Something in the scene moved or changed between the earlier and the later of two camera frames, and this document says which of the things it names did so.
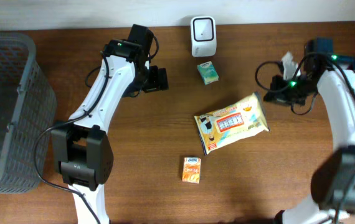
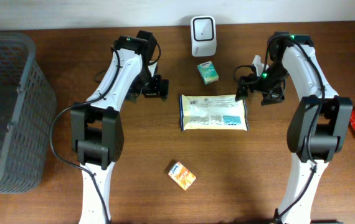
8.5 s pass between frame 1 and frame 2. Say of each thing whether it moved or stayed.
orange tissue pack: moved
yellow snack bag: moved
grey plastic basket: stayed
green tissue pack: stayed
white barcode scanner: stayed
